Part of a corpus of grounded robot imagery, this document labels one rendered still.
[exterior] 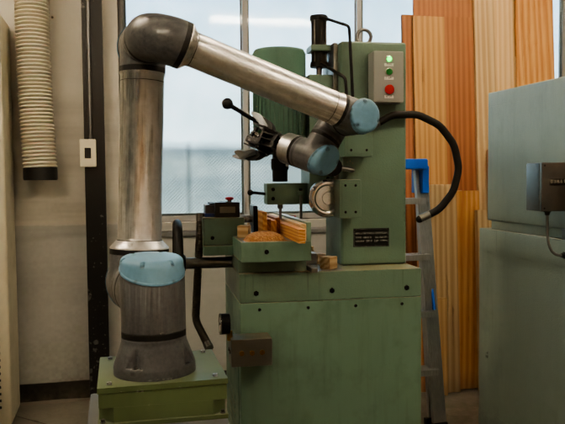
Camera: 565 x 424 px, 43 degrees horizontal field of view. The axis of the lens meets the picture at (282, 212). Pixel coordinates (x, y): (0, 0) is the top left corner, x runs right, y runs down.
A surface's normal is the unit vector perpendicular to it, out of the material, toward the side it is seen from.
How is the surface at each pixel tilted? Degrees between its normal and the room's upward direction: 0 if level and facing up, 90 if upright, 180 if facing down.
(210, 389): 90
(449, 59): 87
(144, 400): 90
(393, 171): 90
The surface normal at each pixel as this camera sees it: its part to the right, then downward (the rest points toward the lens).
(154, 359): 0.22, -0.29
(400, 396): 0.18, 0.05
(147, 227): 0.50, 0.04
